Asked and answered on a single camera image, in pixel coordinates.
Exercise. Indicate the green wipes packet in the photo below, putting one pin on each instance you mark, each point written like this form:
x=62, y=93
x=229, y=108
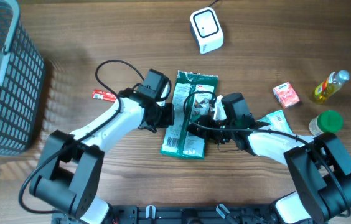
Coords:
x=191, y=97

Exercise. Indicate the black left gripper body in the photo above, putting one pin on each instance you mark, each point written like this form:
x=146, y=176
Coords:
x=163, y=116

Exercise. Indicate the yellow oil bottle silver cap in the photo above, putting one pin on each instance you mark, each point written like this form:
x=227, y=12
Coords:
x=333, y=83

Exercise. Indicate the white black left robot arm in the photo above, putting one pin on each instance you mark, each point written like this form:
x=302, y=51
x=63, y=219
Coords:
x=68, y=172

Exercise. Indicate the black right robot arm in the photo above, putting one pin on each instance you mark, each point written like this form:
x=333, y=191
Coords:
x=320, y=166

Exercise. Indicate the green lid jar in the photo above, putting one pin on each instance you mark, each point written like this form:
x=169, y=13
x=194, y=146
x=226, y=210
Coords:
x=327, y=122

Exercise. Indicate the red white candy stick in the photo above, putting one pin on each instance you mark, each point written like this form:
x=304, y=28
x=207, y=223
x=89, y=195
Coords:
x=103, y=95

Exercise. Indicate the dark mesh shopping basket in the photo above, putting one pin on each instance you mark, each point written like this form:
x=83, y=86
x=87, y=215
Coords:
x=22, y=74

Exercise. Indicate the white barcode scanner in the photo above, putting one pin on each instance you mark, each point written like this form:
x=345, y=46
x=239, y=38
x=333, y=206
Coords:
x=206, y=30

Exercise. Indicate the teal white small sachet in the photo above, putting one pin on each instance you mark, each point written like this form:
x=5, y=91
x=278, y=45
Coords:
x=278, y=120

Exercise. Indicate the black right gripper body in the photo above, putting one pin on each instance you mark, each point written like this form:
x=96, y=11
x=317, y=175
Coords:
x=216, y=135

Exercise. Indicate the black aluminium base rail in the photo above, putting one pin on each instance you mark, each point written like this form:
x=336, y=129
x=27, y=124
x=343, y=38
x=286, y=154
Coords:
x=121, y=214

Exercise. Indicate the orange white small box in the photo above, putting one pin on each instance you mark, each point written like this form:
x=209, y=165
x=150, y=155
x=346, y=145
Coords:
x=286, y=95

